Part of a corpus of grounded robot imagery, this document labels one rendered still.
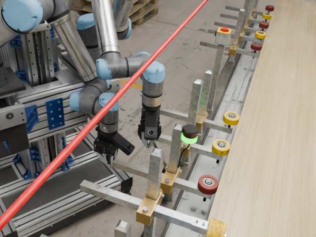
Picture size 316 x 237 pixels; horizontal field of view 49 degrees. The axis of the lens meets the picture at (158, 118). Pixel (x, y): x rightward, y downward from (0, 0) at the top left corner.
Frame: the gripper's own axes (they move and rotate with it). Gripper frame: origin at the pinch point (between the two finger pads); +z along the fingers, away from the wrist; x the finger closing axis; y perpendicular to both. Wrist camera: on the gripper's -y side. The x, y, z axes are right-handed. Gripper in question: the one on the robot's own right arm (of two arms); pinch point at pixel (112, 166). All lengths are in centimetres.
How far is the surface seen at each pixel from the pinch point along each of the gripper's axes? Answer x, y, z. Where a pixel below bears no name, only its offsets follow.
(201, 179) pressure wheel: 0.2, -38.9, -9.2
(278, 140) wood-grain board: -40, -65, -9
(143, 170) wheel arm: 0.6, -14.3, -4.0
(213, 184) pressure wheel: 0.3, -43.5, -9.0
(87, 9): -308, 189, 58
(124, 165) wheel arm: 1.0, -6.1, -3.9
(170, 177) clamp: 0.3, -26.4, -5.3
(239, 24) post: -152, -26, -20
